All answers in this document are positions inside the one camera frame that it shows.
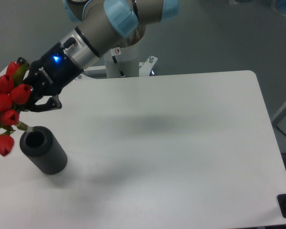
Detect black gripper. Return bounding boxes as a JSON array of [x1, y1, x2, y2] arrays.
[[16, 43, 83, 113]]

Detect red tulip bouquet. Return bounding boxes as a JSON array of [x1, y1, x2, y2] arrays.
[[0, 61, 33, 156]]

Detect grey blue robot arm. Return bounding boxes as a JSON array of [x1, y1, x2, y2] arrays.
[[19, 0, 180, 112]]

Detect dark grey ribbed vase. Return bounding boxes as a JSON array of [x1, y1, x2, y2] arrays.
[[20, 126, 68, 175]]

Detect black cable on pedestal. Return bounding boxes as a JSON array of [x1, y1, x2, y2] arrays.
[[111, 55, 126, 78]]

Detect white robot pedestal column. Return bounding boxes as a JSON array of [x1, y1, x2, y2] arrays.
[[102, 23, 146, 78]]

